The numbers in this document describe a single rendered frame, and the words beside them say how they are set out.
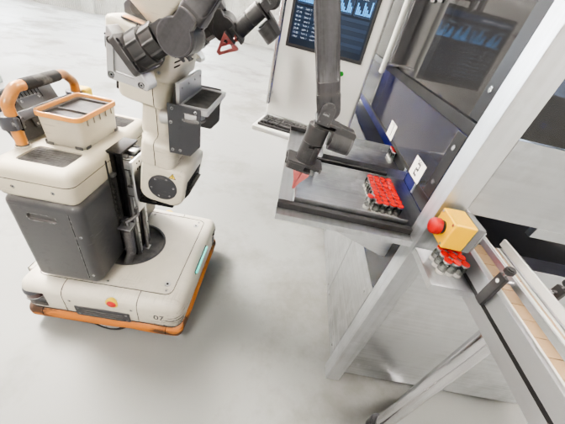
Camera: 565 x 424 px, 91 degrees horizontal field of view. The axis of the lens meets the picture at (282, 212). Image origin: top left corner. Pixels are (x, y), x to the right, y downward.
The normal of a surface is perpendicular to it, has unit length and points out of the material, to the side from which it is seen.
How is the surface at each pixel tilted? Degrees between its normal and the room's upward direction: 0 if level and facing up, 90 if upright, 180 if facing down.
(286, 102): 90
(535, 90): 90
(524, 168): 90
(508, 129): 90
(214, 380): 0
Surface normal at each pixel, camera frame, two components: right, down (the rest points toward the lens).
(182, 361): 0.19, -0.78
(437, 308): -0.09, 0.59
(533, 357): -0.98, -0.21
